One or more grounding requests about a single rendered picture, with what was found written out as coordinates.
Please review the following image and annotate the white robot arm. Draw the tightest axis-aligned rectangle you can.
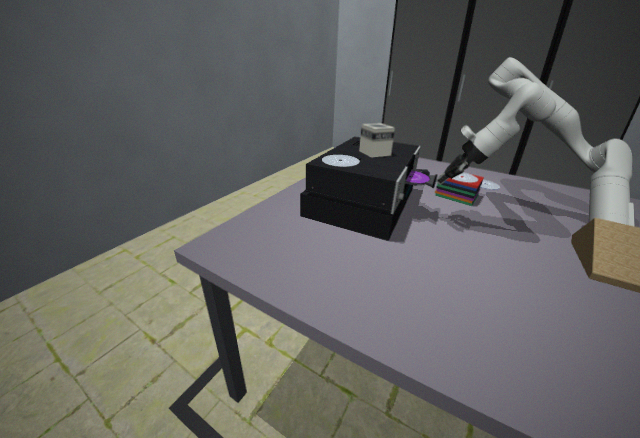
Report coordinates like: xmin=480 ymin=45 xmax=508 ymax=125
xmin=461 ymin=57 xmax=634 ymax=226

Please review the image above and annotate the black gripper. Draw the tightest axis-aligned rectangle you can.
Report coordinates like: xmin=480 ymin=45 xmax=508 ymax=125
xmin=436 ymin=140 xmax=488 ymax=185

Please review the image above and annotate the silver cd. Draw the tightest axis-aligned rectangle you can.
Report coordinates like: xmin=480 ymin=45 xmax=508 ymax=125
xmin=452 ymin=173 xmax=478 ymax=183
xmin=481 ymin=180 xmax=500 ymax=190
xmin=322 ymin=155 xmax=360 ymax=167

